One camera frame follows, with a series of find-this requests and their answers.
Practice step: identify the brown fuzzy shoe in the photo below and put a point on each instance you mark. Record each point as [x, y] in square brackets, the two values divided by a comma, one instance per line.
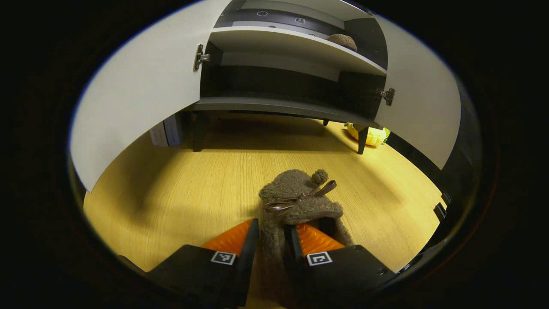
[343, 41]
[296, 193]

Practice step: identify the metal door hinge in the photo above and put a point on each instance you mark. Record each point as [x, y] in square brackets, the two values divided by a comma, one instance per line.
[200, 56]
[388, 96]

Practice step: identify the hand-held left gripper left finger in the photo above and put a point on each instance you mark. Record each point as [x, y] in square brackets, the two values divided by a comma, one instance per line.
[246, 266]

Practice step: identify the white cabinet door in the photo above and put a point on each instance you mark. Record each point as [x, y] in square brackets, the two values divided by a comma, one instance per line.
[146, 94]
[424, 103]

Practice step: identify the yellow white round object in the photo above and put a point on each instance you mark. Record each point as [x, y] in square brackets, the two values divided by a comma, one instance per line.
[372, 136]

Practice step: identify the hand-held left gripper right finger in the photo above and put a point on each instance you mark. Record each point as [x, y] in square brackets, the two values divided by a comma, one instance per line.
[294, 262]

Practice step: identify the white box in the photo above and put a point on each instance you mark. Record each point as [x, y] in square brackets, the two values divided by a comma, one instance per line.
[158, 135]

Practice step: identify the white grey shoe cabinet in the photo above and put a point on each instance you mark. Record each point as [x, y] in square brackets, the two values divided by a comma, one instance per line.
[279, 90]

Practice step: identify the grey blue box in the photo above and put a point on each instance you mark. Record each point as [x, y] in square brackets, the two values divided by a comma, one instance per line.
[175, 129]

